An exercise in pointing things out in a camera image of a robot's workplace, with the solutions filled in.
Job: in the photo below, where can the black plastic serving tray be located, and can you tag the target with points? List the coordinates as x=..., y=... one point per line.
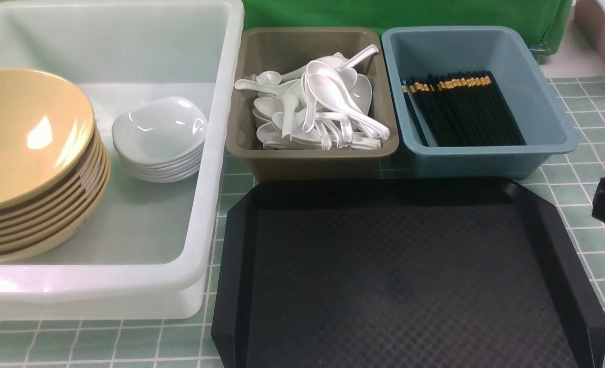
x=470, y=272

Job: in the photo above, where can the stack of white dishes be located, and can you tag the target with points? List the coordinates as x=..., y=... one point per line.
x=172, y=171

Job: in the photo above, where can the stack of yellow bowls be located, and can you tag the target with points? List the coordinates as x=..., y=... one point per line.
x=45, y=221

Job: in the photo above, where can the white square sauce dish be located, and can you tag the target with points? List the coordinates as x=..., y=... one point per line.
x=158, y=132

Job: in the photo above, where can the large white plastic tub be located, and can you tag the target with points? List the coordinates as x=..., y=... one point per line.
x=143, y=252

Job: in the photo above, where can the bundle of black chopsticks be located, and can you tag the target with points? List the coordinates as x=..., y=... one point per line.
x=465, y=109

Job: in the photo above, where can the yellow noodle bowl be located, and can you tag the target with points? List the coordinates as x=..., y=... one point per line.
x=46, y=123

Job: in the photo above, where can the brown plastic spoon bin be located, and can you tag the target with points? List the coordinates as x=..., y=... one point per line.
x=284, y=50

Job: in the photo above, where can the pile of white spoons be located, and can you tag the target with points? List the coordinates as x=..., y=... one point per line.
x=288, y=117

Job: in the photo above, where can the blue plastic chopstick bin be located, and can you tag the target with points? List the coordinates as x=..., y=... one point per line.
x=415, y=52

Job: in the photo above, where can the white ceramic soup spoon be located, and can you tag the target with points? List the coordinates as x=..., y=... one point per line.
x=331, y=96

